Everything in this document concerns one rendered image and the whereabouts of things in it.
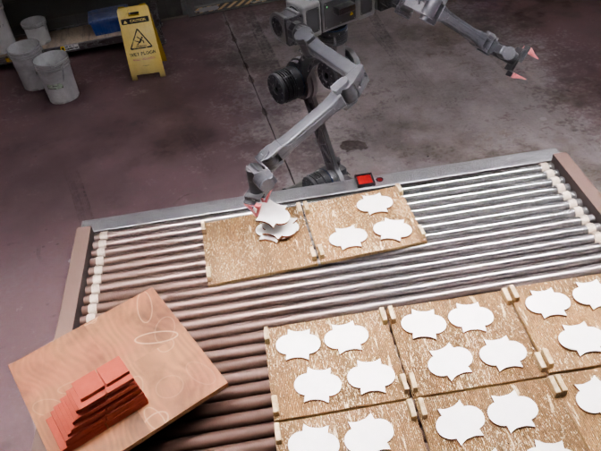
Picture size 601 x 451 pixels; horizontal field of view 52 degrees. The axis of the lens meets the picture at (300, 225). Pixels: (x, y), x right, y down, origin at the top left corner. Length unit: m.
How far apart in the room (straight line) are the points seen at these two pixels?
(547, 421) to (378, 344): 0.53
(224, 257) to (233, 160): 2.20
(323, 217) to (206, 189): 1.92
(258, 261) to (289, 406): 0.63
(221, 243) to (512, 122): 2.93
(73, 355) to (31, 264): 2.12
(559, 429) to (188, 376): 1.06
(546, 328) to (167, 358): 1.20
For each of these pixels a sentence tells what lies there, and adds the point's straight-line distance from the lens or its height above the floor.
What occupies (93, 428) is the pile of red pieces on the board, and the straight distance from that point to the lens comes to 1.86.
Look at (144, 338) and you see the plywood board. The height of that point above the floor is 1.04.
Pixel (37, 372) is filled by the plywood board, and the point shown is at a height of 1.04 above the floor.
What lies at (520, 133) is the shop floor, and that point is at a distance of 4.71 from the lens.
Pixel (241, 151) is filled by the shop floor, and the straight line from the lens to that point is 4.59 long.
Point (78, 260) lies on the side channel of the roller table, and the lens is 2.54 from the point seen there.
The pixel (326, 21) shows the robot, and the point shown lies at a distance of 2.84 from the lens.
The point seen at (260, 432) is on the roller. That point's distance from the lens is 1.91.
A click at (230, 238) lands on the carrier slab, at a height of 0.94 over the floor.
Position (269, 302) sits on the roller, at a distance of 2.21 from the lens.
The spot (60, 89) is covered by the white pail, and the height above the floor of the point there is 0.14.
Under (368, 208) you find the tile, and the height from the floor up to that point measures 0.95.
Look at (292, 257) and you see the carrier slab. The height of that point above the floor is 0.94.
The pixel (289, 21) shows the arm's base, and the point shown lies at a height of 1.50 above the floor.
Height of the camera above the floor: 2.55
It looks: 41 degrees down
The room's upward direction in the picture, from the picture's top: 7 degrees counter-clockwise
